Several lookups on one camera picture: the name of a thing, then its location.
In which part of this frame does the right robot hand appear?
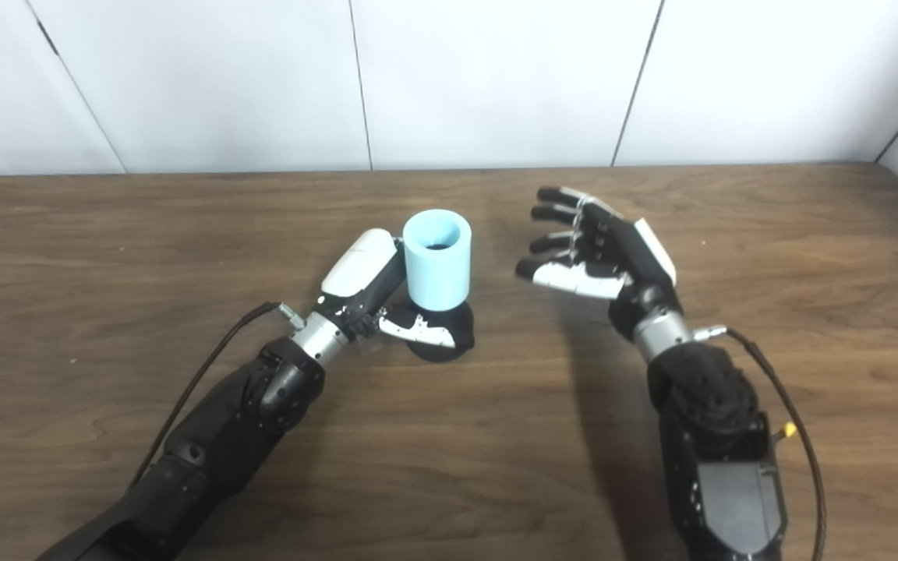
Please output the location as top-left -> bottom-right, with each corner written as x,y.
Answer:
515,186 -> 684,340

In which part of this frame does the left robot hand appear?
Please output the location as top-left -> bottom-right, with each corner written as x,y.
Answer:
313,228 -> 458,351

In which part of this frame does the light blue cylinder cup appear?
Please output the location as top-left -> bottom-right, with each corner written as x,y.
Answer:
403,209 -> 472,310

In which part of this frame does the black nozzle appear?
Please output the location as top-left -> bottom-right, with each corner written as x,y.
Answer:
406,300 -> 476,363

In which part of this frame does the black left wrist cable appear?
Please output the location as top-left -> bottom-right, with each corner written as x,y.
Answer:
128,302 -> 306,492

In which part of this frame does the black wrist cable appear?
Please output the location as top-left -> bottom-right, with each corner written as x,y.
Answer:
128,302 -> 306,492
692,325 -> 828,561

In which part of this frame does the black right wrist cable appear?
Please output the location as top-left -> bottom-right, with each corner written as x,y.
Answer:
692,325 -> 828,561

